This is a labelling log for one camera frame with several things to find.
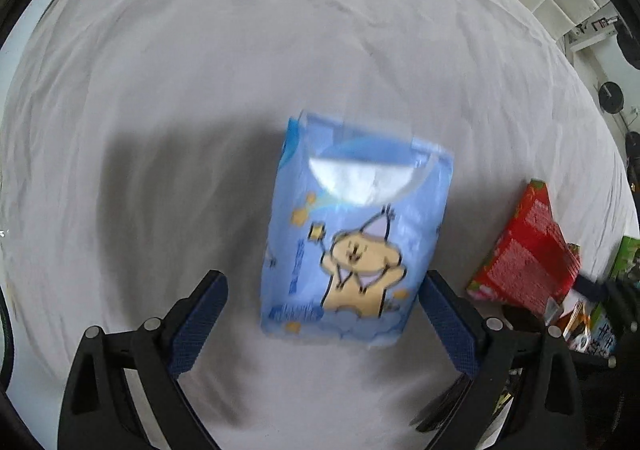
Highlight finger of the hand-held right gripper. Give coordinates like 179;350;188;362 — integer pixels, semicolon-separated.
574;274;640;311

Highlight white bed sheet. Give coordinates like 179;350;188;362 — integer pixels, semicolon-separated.
0;0;635;450

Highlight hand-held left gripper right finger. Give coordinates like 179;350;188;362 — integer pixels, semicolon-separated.
411;270;586;450

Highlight green packet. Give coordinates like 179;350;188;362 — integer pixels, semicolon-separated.
607;236;640;283

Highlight red snack packet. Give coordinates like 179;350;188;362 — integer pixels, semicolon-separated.
466;178;582;317

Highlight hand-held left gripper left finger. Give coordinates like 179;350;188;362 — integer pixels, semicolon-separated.
58;270;229;450

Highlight blue cartoon tissue pack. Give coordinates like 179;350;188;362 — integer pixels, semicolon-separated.
259;110;455;350

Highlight colourful printed packet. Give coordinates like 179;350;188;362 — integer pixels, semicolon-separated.
547;297;623;358

